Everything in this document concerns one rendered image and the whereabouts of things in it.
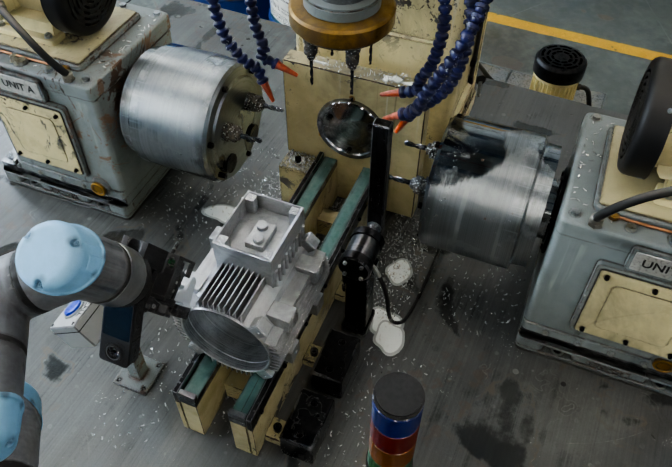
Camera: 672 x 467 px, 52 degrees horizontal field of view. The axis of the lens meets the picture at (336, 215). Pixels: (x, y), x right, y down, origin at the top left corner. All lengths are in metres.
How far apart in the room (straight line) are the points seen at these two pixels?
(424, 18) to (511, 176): 0.39
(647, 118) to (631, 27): 2.90
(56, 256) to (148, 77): 0.69
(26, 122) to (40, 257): 0.82
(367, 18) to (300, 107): 0.36
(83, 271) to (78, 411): 0.63
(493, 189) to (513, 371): 0.37
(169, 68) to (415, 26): 0.48
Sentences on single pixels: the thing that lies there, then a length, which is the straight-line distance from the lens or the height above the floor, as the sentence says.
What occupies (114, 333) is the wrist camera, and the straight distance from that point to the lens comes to 0.93.
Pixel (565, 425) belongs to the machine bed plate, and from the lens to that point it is 1.32.
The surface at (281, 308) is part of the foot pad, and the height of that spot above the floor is 1.08.
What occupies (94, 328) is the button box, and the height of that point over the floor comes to 1.06.
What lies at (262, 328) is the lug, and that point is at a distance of 1.02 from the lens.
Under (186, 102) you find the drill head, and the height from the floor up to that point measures 1.14.
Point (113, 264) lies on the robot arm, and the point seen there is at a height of 1.35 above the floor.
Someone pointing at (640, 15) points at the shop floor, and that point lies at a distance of 4.06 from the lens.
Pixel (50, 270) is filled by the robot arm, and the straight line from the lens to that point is 0.74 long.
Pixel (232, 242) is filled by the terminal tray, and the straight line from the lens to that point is 1.09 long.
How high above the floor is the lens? 1.94
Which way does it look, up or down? 48 degrees down
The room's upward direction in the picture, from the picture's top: straight up
